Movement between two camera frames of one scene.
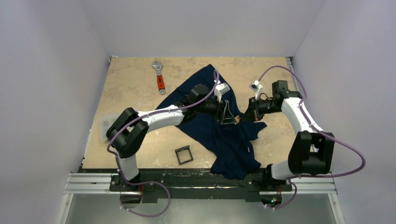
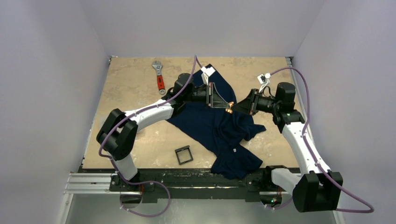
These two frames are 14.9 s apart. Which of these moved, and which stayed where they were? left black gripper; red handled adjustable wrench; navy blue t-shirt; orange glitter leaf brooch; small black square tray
Moved: orange glitter leaf brooch; left black gripper
Stayed: navy blue t-shirt; red handled adjustable wrench; small black square tray
